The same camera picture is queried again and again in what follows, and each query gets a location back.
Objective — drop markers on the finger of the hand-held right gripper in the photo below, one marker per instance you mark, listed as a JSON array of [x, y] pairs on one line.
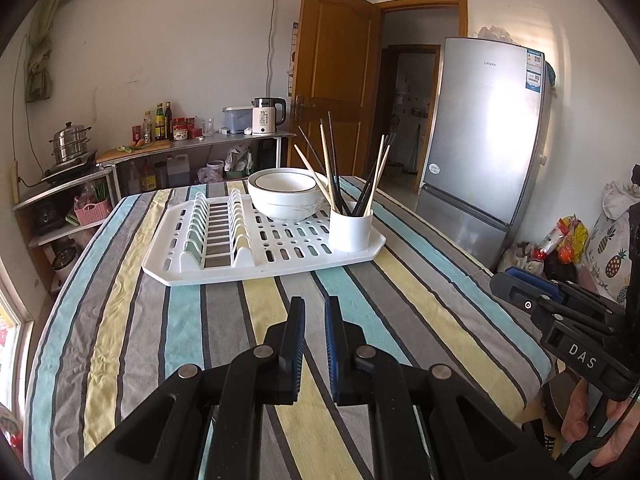
[[515, 292], [525, 275]]

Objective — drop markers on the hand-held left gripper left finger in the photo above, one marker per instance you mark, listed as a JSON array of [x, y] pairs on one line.
[[299, 330]]

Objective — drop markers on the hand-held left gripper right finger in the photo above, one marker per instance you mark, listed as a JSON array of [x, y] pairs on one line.
[[331, 340]]

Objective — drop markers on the white cup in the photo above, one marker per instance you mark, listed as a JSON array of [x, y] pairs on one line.
[[350, 232]]

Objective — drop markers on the black chopstick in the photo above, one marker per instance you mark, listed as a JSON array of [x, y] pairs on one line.
[[310, 146], [372, 180], [342, 200], [392, 136], [365, 190], [333, 155]]

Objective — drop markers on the light wooden chopstick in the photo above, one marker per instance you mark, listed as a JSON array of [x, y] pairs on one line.
[[382, 170], [314, 176], [326, 160], [376, 165]]

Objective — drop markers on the person's right hand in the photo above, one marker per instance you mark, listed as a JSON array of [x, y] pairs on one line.
[[575, 410]]

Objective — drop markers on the white plastic bag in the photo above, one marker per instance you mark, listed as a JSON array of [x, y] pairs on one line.
[[522, 257]]

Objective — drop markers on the red yellow plastic bag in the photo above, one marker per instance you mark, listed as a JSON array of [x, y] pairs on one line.
[[565, 240]]

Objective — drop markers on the dark round pan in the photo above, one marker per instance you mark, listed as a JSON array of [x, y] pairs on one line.
[[555, 400]]

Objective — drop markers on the pineapple print cushion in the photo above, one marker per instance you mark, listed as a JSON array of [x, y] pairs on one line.
[[610, 260]]

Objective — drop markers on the white plastic dish rack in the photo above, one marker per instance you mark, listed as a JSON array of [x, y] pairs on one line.
[[225, 277]]

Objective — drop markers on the white crumpled cloth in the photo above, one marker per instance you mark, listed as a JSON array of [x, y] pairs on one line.
[[620, 200]]

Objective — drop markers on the white bowl black rim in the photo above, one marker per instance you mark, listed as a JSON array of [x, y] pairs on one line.
[[285, 207], [287, 185]]

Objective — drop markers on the silver refrigerator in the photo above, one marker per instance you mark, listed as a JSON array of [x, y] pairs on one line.
[[480, 135]]

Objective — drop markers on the striped tablecloth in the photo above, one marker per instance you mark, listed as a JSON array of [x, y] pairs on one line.
[[150, 350]]

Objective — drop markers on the printed plastic bag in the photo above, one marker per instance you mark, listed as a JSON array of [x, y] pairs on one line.
[[240, 160]]

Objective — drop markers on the white lidded container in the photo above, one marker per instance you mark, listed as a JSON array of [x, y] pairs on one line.
[[215, 170]]

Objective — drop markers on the teal round object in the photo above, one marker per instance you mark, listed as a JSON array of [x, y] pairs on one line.
[[550, 74]]

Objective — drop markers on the steel kitchen table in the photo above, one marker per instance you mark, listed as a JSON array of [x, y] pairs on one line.
[[225, 139]]

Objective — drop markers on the white electric kettle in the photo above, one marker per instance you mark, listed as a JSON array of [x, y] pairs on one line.
[[262, 117]]

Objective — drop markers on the brown plastic bottle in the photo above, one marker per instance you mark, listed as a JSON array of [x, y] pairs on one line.
[[148, 176]]

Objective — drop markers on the clear plastic storage box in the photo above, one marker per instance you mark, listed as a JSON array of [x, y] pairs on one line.
[[237, 120]]

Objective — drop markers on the clear drinking glass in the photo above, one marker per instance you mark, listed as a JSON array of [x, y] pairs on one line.
[[208, 128]]

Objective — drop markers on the floral ceramic jar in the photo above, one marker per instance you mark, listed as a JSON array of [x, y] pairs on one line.
[[180, 135]]

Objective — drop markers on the red seasoning tin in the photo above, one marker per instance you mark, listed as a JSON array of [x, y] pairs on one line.
[[179, 124]]

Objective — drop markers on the pink plastic basket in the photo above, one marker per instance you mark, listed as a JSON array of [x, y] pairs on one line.
[[92, 210]]

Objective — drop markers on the wooden cutting board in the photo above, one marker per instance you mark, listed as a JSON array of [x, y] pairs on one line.
[[135, 154]]

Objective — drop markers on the clear plastic bag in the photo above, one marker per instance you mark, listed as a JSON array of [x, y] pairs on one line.
[[495, 35]]

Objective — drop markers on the white rice cooker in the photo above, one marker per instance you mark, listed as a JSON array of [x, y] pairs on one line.
[[65, 267]]

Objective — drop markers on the dark sauce bottle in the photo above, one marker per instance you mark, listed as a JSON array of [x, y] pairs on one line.
[[169, 122]]

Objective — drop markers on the yellow oil bottle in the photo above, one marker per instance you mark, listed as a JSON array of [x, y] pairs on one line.
[[160, 125]]

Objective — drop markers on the small seasoning bottle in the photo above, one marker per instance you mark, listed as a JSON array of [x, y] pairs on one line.
[[147, 127]]

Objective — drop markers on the wooden door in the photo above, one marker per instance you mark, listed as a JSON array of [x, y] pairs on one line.
[[332, 60]]

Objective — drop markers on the low kitchen shelf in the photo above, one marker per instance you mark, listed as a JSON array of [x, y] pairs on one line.
[[65, 187]]

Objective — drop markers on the black countertop appliance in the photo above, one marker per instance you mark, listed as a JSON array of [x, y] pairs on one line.
[[47, 220]]

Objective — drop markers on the black gas stove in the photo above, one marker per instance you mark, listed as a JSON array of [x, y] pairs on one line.
[[70, 170]]

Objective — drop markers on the window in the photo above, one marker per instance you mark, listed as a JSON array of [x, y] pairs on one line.
[[10, 310]]

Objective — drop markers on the stainless steamer pot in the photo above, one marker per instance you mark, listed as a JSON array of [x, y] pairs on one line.
[[70, 145]]

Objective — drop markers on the green hanging cloth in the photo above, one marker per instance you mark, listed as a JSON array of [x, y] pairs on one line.
[[40, 70]]

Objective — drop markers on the wall power strip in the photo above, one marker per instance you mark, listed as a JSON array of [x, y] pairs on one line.
[[14, 180]]

